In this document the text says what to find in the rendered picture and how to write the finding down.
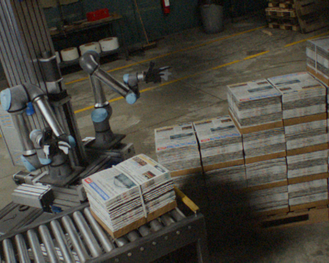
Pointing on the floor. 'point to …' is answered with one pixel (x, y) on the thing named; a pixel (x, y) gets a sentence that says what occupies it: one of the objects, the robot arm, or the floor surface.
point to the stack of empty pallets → (286, 15)
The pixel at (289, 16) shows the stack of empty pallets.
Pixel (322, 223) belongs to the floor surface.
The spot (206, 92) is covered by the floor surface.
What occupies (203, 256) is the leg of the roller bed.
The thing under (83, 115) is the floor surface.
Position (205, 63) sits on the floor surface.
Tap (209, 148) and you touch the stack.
